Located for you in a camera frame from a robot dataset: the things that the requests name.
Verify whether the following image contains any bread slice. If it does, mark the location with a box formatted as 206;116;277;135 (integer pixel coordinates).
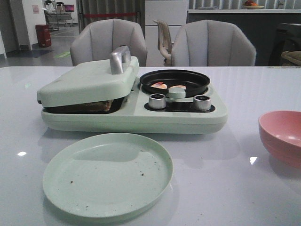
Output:
54;100;113;112

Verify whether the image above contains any breakfast maker lid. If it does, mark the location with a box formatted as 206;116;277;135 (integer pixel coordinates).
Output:
37;46;139;107

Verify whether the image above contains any pink bowl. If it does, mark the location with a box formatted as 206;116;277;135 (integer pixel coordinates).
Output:
258;111;301;169

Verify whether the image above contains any mint green breakfast maker base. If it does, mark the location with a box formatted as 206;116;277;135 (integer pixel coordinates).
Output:
41;78;228;134

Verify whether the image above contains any left silver control knob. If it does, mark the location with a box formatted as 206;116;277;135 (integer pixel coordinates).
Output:
148;93;166;109

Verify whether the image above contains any silver control knob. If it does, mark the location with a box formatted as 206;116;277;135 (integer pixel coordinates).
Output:
148;93;166;109
193;95;211;111

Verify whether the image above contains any right silver control knob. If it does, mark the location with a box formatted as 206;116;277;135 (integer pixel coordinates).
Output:
193;95;211;111

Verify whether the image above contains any black round frying pan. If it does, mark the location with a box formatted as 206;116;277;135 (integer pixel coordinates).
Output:
140;69;210;97

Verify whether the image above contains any mint green plate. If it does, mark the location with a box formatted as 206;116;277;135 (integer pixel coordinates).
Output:
43;133;173;220

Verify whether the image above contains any beige office chair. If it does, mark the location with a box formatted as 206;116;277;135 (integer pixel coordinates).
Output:
153;20;173;66

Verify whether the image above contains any right grey upholstered chair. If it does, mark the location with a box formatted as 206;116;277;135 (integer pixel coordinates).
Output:
171;20;256;66

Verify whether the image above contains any grey upholstered chair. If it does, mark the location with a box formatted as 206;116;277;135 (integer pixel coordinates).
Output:
171;20;256;66
70;19;147;66

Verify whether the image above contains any left grey upholstered chair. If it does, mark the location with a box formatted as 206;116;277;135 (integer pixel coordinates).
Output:
70;19;147;66

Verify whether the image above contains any white cabinet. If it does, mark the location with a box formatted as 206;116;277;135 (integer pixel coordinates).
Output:
145;0;189;67

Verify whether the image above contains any red bin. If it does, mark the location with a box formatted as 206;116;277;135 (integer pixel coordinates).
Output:
35;24;51;48

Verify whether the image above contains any dark counter cabinet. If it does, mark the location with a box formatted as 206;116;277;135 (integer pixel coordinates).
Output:
181;9;301;66

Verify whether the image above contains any fruit bowl on counter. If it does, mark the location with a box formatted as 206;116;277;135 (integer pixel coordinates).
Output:
242;0;264;9

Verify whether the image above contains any dark armchair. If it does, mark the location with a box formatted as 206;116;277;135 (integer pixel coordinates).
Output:
268;23;301;66

